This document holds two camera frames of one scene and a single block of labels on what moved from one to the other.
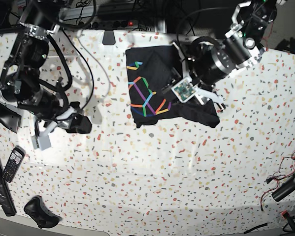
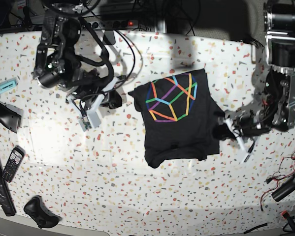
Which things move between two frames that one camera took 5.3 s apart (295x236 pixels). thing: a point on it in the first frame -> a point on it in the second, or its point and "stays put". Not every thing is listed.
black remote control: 14,163 stays put
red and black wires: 288,165 stays put
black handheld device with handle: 7,114 stays put
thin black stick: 255,227 stays put
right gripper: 42,103 -> 84,84
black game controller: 44,218 stays put
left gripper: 209,61 -> 249,123
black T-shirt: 149,70 -> 178,112
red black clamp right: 285,214 stays put
